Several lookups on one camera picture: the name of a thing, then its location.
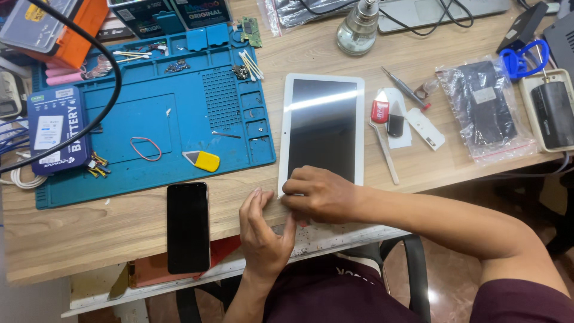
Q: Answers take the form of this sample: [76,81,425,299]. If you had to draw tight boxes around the black rectangular box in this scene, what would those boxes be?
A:
[496,1,549,54]

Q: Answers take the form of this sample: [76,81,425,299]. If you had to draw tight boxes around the clear tape rolls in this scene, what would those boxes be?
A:
[84,54,114,80]

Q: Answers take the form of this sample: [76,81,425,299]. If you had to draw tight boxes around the yellow handled scraper tool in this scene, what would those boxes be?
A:
[182,150,221,173]

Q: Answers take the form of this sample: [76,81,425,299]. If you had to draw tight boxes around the pair of cotton swabs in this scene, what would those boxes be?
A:
[112,50,153,63]

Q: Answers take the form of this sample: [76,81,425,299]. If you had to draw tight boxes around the person's right hand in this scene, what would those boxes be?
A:
[281,165,362,225]

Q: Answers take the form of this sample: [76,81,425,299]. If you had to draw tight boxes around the black chair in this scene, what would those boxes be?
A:
[176,233,432,323]

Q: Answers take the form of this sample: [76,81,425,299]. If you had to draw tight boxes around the beige tray with black cylinder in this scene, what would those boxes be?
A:
[519,68,574,153]

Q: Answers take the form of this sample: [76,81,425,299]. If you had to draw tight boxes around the small precision screwdriver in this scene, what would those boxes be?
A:
[381,66,432,112]

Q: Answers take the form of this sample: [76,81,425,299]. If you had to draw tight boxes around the clear bag with black part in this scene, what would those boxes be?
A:
[435,55,539,167]

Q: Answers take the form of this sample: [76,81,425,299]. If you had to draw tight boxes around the glass liquid dispenser bottle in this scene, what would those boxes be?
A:
[336,0,380,57]

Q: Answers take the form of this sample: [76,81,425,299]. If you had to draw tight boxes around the bundle of yellow connectors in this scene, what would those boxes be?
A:
[86,151,112,179]

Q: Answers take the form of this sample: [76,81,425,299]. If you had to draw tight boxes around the clear zip bag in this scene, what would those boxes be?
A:
[257,0,360,37]

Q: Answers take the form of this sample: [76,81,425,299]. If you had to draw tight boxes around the person's left hand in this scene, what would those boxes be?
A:
[239,188,297,281]

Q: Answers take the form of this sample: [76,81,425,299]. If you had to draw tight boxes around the blue silicone repair mat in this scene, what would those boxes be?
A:
[34,24,277,211]

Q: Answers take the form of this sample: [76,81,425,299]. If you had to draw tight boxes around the red rubber band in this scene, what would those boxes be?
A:
[129,137,162,162]

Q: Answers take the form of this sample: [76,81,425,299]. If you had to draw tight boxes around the bunch of cotton swabs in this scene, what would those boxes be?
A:
[237,49,265,82]

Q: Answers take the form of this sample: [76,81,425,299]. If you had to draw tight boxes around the red plastic pry pick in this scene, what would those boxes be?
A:
[370,99,390,125]

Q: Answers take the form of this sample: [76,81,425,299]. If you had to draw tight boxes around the small black flex part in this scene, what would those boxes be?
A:
[164,59,191,74]

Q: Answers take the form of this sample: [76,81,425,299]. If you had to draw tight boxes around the thick black cable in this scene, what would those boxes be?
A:
[0,0,123,175]

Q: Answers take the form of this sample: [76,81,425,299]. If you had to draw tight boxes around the pink cylinders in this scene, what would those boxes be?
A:
[44,62,87,87]

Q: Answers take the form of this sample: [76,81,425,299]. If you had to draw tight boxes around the small white card piece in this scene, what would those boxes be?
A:
[405,107,446,152]

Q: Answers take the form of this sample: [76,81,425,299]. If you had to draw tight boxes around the small clear plastic packet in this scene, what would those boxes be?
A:
[414,77,441,100]

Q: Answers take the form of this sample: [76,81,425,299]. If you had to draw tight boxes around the white tablet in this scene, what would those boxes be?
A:
[277,73,365,199]

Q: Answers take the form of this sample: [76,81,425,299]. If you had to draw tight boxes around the blue cables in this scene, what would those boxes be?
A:
[0,118,30,155]

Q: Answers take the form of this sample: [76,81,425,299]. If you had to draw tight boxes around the white device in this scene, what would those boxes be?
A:
[0,71,24,120]

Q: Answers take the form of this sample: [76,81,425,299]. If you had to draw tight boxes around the dark blue battery box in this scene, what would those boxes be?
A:
[26,86,93,176]

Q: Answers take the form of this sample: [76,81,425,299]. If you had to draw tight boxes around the person's maroon shirt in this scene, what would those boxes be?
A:
[262,253,574,323]

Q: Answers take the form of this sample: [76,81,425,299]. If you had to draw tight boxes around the green circuit board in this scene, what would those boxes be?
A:
[239,16,263,48]

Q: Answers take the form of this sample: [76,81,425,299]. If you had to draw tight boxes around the black product box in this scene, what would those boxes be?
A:
[107,0,181,39]
[172,0,232,31]

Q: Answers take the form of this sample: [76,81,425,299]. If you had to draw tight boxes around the white handled metal spudger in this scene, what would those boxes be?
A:
[368,118,400,186]

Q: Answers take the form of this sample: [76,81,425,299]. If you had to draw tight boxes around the black smartphone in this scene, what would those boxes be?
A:
[166,182,211,275]

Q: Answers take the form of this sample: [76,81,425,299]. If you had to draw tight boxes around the white pull-out desk shelf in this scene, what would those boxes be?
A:
[60,223,410,319]

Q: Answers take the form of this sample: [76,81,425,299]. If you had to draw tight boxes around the thin black cables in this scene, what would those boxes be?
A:
[296,0,475,36]

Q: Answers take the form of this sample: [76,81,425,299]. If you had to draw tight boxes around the black plastic pry pick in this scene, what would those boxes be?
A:
[387,100,404,138]

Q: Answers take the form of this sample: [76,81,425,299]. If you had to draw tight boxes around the orange case with clear lid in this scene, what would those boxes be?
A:
[0,0,110,69]

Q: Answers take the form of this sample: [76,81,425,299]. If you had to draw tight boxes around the blue plastic handled tool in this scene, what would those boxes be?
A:
[499,39,550,82]

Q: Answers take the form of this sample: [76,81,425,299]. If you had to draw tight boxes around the orange flat case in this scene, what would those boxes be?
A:
[127,235,243,289]

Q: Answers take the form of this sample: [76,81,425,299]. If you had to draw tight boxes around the grey device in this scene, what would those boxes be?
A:
[542,13,574,82]

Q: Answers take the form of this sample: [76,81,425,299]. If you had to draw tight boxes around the white tool backing card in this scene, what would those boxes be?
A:
[378,87,413,150]

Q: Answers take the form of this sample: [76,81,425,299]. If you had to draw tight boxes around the silver laptop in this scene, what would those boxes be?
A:
[378,0,511,34]

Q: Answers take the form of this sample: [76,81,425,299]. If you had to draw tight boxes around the white cable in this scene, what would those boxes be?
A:
[0,151,48,190]

